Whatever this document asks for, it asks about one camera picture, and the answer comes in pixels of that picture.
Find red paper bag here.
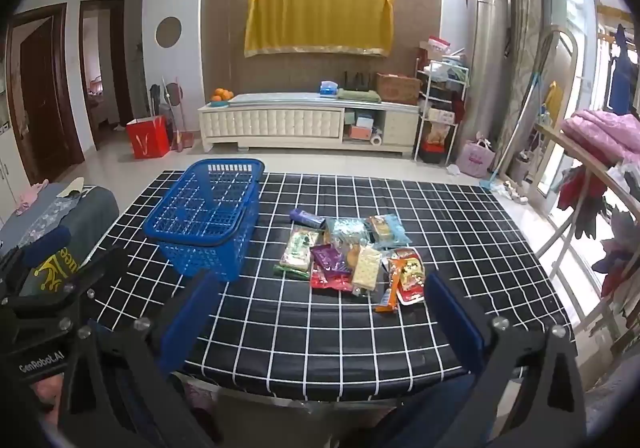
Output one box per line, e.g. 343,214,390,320
125,114,172,160

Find blue plastic basket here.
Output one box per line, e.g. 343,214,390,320
142,158,266,283

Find small violet snack packet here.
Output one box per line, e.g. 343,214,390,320
290,208,327,230

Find pink quilted jacket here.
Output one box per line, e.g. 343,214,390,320
560,109,640,164

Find navy blue cloth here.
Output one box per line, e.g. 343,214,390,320
20,225,72,269

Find patterned beige curtain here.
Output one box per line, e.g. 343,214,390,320
500,0,543,179

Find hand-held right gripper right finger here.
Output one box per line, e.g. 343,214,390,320
422,271,589,448

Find red broom with dustpan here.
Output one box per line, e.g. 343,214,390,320
170,76,197,151

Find clear cracker packet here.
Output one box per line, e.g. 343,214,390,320
351,245,383,296

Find white padded television cabinet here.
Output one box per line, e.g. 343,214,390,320
197,91,421,154

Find arched metal frame mirror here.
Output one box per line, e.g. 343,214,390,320
505,28,581,189

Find black router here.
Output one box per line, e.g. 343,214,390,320
342,71,373,92

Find round brown wall decor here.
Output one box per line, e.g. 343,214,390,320
155,17,182,48

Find blue handled mop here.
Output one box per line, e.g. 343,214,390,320
480,71,543,191

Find orange snack bar wrapper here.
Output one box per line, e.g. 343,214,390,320
374,258,408,314

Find dark wooden door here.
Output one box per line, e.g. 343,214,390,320
5,3,83,184

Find wooden drying rack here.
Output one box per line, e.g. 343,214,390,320
532,121,640,209

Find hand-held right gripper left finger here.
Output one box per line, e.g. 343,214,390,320
55,271,224,448

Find light blue snack packet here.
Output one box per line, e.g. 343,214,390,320
367,214,413,250

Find white metal shelf rack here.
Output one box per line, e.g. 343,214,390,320
414,48,471,164

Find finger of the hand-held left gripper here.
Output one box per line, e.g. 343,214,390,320
0,245,26,301
10,247,131,321

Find dark wooden doorway frame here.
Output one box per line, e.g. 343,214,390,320
79,0,133,149

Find yellow cloth cover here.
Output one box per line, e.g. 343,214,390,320
244,0,393,60

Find grey mop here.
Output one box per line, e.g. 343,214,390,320
149,76,173,120

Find pink cloth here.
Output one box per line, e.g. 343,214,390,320
14,179,50,216

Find grey crown print garment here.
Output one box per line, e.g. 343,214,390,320
0,185,121,299

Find silver standing air conditioner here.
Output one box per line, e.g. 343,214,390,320
452,0,516,154

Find purple snack packet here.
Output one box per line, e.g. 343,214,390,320
310,243,351,276

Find pink tote bag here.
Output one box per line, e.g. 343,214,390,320
457,138,496,178

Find pile of mixed snacks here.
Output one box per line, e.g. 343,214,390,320
273,208,427,314

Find black checkered tablecloth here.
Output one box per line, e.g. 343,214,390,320
82,171,576,401

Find blue hanging garment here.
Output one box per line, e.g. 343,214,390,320
607,23,640,114

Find white wall cabinet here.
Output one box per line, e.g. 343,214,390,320
0,118,22,224

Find green folded cloth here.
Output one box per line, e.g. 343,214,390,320
337,88,382,104

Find yellow hanging cloth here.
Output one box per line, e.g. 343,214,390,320
542,81,565,124

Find brown cardboard box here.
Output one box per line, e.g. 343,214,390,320
376,73,422,105

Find red hanging clothes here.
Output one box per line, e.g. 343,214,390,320
557,163,608,239

